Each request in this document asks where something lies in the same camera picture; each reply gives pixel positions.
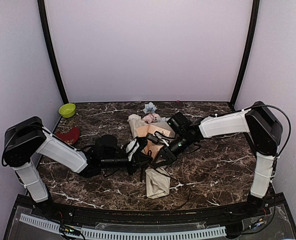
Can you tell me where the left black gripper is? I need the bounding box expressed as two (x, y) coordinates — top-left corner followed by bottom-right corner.
(101, 152), (153, 176)

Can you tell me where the green plastic bowl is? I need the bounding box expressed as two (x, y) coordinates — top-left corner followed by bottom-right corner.
(59, 103), (76, 119)

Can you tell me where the left black frame post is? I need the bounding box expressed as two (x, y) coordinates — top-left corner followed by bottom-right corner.
(37, 0), (69, 104)

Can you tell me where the blue fake flower bunch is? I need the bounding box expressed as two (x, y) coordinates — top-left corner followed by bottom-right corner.
(143, 102), (170, 123)

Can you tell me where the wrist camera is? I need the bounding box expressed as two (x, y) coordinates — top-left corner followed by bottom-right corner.
(125, 136), (147, 162)
(146, 132), (171, 146)

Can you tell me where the black twine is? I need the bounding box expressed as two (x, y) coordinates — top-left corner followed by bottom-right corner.
(145, 160), (192, 213)

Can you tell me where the pink fake flower stem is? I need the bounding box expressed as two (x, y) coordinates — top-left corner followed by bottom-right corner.
(142, 113), (161, 124)

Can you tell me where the small circuit board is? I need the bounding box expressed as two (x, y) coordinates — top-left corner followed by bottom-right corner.
(59, 224), (81, 236)

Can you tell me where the peach wrapping paper sheet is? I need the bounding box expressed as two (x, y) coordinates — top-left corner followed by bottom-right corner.
(127, 113), (176, 200)

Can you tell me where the black frame post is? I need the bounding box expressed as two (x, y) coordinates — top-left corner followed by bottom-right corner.
(37, 0), (69, 104)
(229, 0), (260, 109)

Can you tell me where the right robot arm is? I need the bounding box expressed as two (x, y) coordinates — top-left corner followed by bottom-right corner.
(151, 101), (284, 217)

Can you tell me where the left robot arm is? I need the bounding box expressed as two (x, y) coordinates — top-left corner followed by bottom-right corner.
(2, 116), (153, 218)

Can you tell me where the white fake flower stem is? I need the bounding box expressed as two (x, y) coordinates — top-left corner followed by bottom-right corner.
(128, 114), (141, 121)

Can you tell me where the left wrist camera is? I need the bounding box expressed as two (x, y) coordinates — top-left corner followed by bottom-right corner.
(125, 136), (147, 162)

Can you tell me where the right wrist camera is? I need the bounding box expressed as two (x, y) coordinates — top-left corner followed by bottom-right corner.
(146, 132), (171, 146)

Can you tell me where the right black frame post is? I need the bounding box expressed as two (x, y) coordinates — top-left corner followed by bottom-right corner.
(229, 0), (260, 109)

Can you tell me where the white slotted cable duct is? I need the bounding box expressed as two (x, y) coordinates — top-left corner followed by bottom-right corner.
(19, 213), (226, 240)

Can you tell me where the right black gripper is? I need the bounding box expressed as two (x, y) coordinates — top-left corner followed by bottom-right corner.
(151, 132), (194, 168)

